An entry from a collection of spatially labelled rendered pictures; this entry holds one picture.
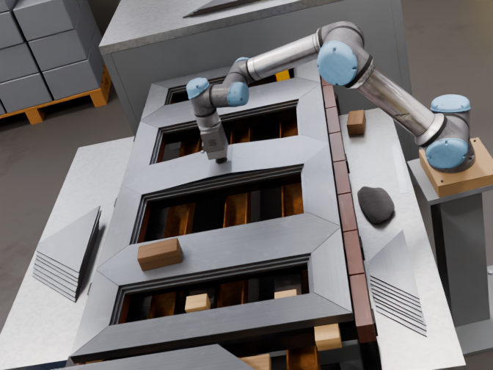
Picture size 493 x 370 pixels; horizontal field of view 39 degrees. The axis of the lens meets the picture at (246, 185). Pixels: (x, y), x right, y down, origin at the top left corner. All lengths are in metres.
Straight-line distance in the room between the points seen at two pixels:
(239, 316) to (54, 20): 3.48
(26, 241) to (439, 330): 2.69
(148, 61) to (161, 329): 1.57
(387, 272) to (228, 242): 0.46
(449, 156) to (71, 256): 1.23
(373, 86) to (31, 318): 1.24
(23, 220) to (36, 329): 2.09
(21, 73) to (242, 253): 3.44
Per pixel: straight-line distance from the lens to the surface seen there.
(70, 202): 2.68
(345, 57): 1.96
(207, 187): 2.32
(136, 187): 2.42
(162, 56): 3.10
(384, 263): 2.02
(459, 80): 4.33
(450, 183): 2.27
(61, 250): 2.38
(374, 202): 2.26
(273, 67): 2.22
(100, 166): 2.83
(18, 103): 5.28
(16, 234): 4.14
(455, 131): 2.12
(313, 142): 2.36
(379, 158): 2.51
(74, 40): 5.01
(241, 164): 2.32
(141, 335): 1.86
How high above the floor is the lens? 2.09
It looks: 34 degrees down
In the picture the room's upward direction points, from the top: 17 degrees counter-clockwise
